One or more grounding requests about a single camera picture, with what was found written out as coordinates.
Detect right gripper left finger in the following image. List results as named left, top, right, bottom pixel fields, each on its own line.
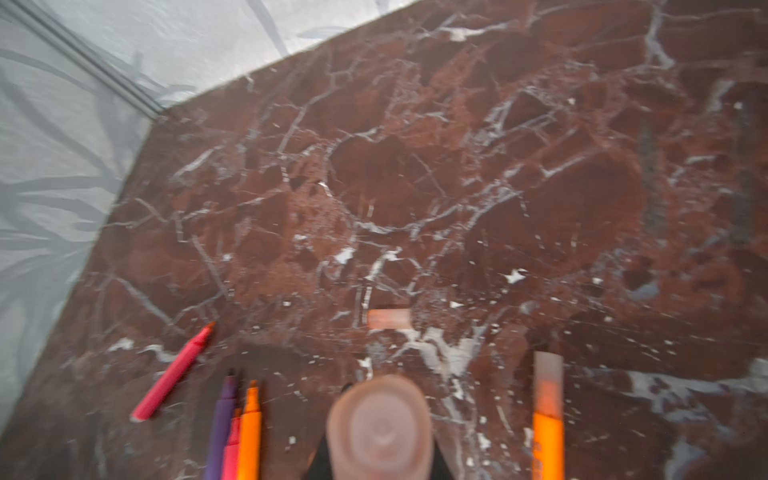
left=302, top=435, right=333, bottom=480

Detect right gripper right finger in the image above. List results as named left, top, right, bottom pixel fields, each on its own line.
left=429, top=438, right=455, bottom=480

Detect orange highlighter pen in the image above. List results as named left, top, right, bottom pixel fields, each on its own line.
left=237, top=380, right=262, bottom=480
left=531, top=351, right=565, bottom=480

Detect purple highlighter pen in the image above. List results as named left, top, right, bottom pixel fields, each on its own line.
left=204, top=369, right=239, bottom=480

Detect pink highlighter pen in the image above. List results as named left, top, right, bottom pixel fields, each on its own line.
left=220, top=408, right=241, bottom=480
left=129, top=322, right=216, bottom=423

